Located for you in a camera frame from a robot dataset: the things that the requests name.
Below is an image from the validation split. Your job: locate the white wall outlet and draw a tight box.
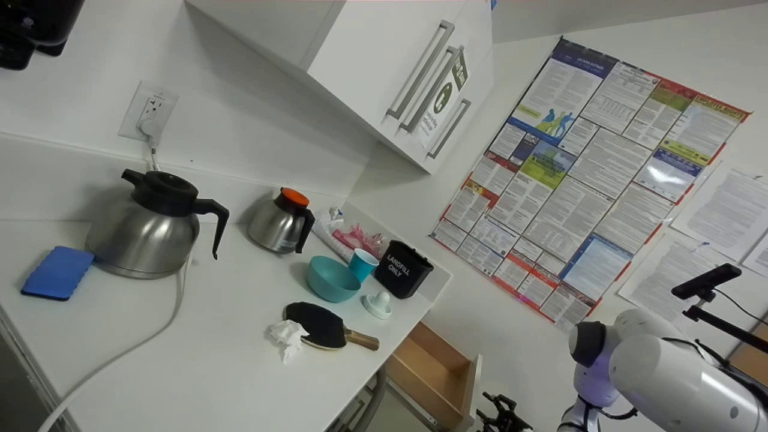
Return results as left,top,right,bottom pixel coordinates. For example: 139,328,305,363
118,78,180,148

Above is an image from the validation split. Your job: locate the large colourful wall poster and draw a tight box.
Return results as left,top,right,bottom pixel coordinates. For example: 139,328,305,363
427,36,754,330

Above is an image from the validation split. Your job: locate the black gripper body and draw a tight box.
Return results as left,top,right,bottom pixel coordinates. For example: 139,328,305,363
488,392,533,432

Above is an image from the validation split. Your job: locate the grey drawer handle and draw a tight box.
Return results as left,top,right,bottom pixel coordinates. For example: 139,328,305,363
328,372,390,432

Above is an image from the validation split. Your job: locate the blue sponge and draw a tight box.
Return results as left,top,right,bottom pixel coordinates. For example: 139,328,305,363
19,244,98,303

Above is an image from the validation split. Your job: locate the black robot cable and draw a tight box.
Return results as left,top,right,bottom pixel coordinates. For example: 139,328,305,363
659,334,768,393

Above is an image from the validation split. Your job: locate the green stay safe sign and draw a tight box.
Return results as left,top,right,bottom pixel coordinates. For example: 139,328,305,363
418,47,472,156

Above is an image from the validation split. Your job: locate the white wall cabinet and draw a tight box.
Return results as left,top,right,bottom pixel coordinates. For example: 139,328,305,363
181,0,496,178

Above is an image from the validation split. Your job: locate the crumpled white tissue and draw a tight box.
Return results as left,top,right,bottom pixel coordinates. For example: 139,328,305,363
263,316,310,364

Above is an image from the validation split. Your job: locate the white power cord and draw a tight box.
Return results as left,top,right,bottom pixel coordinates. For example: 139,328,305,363
35,114,192,432

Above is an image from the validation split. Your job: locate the blue plastic cup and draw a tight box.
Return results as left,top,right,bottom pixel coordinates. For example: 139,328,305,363
347,246,380,285

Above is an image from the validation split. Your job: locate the black plastic bin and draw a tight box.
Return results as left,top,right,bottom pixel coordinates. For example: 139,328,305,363
372,240,436,303

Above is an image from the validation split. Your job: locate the white printed paper sheet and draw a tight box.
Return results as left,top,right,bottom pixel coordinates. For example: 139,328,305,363
670,166,768,263
617,231,726,330

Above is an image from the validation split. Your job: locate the large steel carafe black lid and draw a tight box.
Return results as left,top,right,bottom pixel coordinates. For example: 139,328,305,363
84,166,233,280

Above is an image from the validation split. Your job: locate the black coffee machine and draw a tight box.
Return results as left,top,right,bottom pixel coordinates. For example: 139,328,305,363
0,0,88,71

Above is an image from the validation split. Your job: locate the small steel carafe orange lid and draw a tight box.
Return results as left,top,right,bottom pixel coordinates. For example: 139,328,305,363
241,185,316,257

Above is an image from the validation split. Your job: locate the white drawer wooden inside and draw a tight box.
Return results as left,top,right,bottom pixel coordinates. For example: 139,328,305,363
383,320,484,432

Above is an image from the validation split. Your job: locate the black camera on stand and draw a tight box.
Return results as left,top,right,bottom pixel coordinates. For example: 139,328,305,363
670,261,768,356

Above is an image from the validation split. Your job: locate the teal bowl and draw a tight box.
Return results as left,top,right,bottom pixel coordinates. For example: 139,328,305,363
305,254,362,305

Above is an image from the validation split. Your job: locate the long silver cabinet handle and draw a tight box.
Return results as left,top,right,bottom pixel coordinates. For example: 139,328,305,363
425,99,474,161
383,20,457,124
397,45,468,134

